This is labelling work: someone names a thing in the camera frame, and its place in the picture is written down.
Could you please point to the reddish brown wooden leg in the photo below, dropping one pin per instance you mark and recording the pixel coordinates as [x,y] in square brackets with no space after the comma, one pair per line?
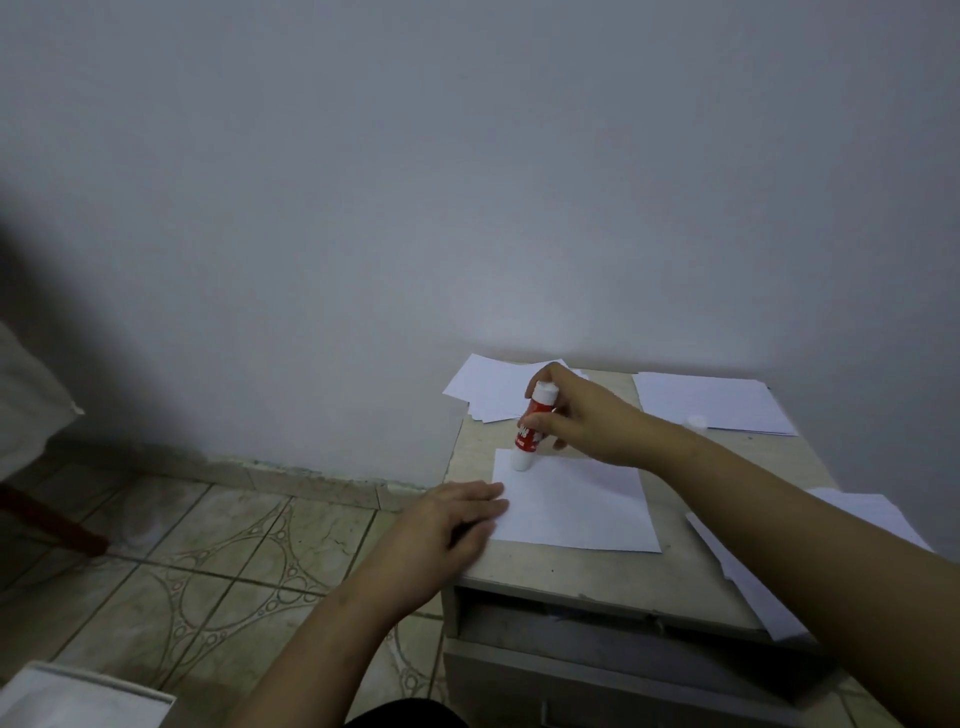
[52,521]

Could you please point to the red and white glue stick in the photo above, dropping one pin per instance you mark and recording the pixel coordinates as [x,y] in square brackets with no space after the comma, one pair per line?
[531,442]

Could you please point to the person's left hand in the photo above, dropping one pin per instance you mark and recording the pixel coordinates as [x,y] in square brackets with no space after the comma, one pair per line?
[420,544]

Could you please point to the person's left forearm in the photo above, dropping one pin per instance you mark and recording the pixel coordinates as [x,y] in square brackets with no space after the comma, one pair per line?
[322,660]

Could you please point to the white cloth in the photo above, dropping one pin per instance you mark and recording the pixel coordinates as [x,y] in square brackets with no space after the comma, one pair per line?
[30,405]

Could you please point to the beige bedside cabinet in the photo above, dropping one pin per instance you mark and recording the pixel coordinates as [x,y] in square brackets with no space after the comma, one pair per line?
[652,577]

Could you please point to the overhanging white paper sheets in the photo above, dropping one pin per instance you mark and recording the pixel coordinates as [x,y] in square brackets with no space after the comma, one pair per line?
[750,592]

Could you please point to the person's right thumb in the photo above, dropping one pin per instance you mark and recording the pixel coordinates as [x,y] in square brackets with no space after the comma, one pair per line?
[541,423]

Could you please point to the single white paper sheet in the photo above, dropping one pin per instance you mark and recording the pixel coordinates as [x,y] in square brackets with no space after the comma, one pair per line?
[577,506]

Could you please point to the person's black clothing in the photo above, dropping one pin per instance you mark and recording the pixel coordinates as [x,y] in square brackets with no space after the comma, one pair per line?
[409,716]

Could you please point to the person's right forearm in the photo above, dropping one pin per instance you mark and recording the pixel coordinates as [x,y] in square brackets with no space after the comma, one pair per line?
[817,577]

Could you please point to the person's right hand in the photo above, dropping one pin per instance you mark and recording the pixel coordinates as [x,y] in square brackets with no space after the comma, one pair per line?
[600,424]

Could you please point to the neat white paper pile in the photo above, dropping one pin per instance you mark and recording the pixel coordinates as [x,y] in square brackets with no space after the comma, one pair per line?
[712,401]

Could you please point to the white glue stick cap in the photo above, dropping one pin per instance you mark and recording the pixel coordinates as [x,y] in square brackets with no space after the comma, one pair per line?
[697,421]

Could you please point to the fanned white paper pile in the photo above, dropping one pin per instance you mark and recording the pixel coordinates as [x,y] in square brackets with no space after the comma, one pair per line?
[491,386]

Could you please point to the grey cabinet drawer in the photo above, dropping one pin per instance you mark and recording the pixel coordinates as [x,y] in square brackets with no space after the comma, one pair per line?
[600,675]

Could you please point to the white box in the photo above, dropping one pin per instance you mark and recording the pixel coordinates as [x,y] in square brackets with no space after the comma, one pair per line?
[71,701]

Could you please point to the person's left thumb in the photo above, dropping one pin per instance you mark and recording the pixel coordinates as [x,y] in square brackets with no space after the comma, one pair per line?
[474,541]

